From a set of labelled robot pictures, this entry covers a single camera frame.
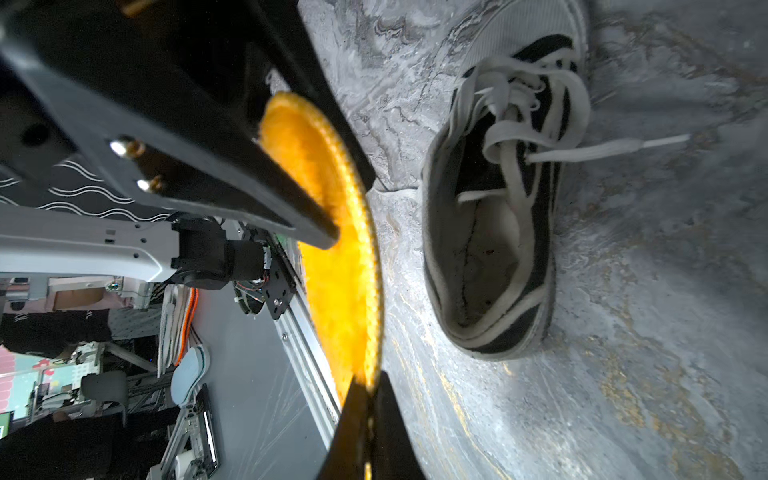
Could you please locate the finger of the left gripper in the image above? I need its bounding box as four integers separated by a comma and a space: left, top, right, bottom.
251, 1, 377, 192
107, 62, 339, 249

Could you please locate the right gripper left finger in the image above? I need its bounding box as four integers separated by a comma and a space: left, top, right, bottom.
316, 381, 371, 480

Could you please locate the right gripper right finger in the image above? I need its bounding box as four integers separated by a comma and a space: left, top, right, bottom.
370, 371, 426, 480

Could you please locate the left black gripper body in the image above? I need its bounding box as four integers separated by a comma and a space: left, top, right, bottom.
1, 1, 282, 231

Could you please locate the yellow insole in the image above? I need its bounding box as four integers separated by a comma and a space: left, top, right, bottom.
259, 92, 384, 401

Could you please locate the black white sneaker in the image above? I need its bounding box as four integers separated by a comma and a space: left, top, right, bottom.
422, 1, 682, 361

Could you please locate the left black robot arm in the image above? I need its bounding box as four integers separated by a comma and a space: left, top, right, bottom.
1, 1, 374, 289

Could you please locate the aluminium front rail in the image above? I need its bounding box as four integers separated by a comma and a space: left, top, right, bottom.
275, 237, 342, 450

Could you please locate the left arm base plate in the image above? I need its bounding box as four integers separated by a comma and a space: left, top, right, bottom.
233, 227, 297, 321

